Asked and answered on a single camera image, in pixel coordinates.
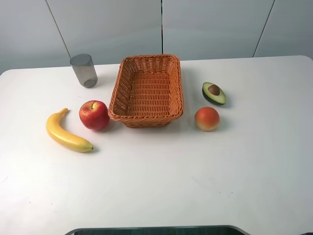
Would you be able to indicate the orange wicker basket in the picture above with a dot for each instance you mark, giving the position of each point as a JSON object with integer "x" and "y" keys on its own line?
{"x": 148, "y": 91}

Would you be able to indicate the yellow banana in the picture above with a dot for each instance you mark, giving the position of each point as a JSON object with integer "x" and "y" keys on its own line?
{"x": 62, "y": 136}

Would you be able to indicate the red apple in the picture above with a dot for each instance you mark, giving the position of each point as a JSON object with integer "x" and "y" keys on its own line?
{"x": 94, "y": 115}

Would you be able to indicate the grey translucent plastic cup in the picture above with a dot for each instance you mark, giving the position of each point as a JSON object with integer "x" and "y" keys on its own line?
{"x": 84, "y": 70}

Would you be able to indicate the orange red peach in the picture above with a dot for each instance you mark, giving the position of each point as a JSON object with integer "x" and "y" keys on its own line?
{"x": 207, "y": 119}

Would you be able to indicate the halved avocado with pit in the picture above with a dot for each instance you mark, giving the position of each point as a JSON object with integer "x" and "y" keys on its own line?
{"x": 212, "y": 93}

